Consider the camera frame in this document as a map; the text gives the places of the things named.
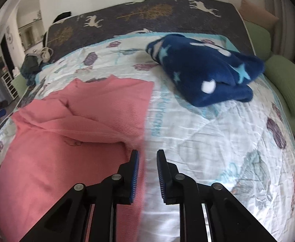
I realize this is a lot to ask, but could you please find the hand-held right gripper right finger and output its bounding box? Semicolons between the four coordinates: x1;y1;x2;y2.
156;149;276;242

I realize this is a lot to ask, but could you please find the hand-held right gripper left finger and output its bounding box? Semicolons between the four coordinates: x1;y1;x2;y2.
19;149;141;242

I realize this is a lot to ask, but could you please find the pink knit garment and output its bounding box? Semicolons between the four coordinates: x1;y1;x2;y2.
0;75;155;235

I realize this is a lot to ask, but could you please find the dark clothes heap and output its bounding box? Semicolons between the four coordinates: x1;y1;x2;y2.
20;54;44;86

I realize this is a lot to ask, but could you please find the white shell-print quilt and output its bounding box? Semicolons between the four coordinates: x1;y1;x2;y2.
0;31;295;242

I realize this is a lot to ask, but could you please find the navy star-print fleece garment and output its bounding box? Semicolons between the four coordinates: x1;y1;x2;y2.
146;33;265;107

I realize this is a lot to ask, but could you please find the dark deer-print bed cover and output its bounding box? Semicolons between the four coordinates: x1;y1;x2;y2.
46;0;254;63

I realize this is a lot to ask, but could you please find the white shelf unit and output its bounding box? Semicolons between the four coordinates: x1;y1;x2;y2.
1;71;15;102

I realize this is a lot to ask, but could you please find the large green pillow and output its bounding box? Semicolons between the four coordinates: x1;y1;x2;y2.
264;55;295;120

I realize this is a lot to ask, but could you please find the small green pillow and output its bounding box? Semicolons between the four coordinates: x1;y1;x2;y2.
245;20;273;61

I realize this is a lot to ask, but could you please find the black object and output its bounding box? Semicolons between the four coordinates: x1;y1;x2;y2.
54;12;72;22

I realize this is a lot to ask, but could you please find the tan pillow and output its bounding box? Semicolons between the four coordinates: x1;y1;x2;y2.
238;0;279;32

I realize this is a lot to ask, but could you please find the grey striped curtain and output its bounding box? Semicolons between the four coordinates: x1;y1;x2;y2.
269;0;295;66

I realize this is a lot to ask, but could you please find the beige coiled cord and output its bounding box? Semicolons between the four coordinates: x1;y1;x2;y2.
40;47;53;62

